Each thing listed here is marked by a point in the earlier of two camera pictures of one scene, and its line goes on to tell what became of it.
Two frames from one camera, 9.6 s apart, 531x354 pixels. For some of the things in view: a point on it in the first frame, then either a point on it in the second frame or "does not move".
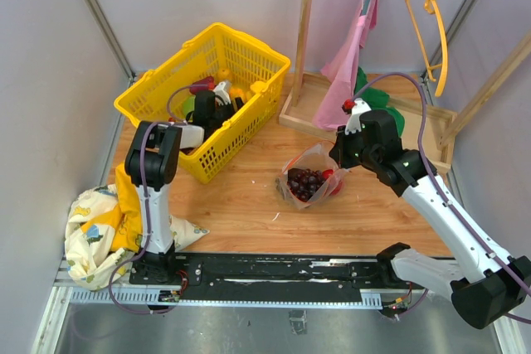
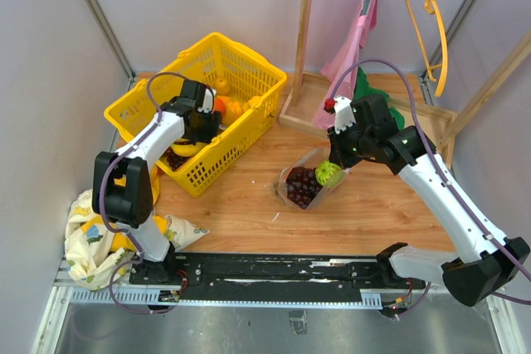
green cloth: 377,99 does not move
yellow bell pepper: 236,92 -> 255,101
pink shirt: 339,94 does not move
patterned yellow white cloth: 104,229 does not move
